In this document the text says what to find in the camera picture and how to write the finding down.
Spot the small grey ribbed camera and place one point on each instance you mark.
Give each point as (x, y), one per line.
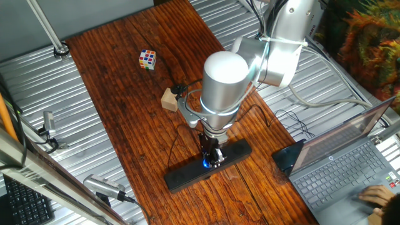
(49, 123)

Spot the black soundbar speaker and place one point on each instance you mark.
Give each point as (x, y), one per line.
(187, 175)

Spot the black computer keyboard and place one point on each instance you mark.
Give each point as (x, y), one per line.
(25, 206)

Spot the grey metal bar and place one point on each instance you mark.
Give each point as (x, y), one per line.
(386, 131)

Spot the silver ribbed camera on stand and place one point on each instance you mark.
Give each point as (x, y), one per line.
(103, 186)

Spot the person's right hand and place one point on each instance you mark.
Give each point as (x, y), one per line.
(376, 194)

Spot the grey laptop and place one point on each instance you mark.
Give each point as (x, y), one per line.
(343, 162)

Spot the aluminium frame bar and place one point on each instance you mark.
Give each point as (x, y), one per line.
(47, 184)

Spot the plain wooden cube block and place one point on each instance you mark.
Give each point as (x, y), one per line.
(168, 101)

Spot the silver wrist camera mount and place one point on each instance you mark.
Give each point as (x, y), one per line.
(187, 114)

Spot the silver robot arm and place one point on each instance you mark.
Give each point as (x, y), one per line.
(223, 84)

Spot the person's dark haired head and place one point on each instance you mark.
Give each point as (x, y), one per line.
(393, 211)

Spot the orange pole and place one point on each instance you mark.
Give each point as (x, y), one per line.
(6, 118)

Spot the white board red lettering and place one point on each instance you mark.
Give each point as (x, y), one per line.
(319, 29)

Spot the Rubik's cube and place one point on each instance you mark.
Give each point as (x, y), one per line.
(147, 59)

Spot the metal pole with base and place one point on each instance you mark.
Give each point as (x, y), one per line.
(47, 28)

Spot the orange green fuzzy cloth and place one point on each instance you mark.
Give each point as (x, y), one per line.
(368, 47)

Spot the blue lit speaker knob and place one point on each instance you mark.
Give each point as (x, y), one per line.
(206, 163)

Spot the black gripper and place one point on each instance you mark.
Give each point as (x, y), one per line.
(207, 144)

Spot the black flat device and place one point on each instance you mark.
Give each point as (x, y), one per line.
(286, 156)

